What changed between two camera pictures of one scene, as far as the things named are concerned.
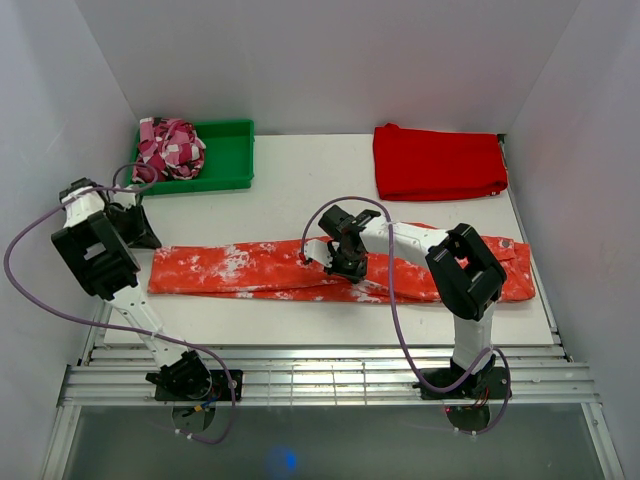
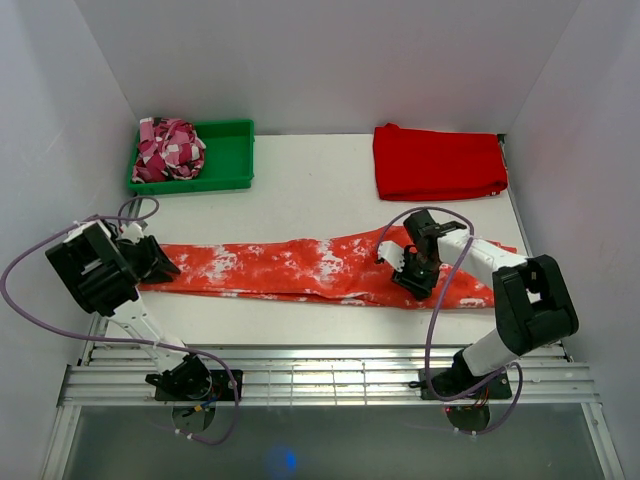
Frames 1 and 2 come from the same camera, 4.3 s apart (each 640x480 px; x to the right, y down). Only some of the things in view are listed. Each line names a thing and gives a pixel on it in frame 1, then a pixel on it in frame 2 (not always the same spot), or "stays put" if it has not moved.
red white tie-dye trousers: (256, 267) stays put
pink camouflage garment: (169, 149) stays put
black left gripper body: (130, 222) -> (143, 257)
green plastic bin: (229, 158) stays put
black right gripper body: (350, 267) -> (418, 275)
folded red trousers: (420, 164) stays put
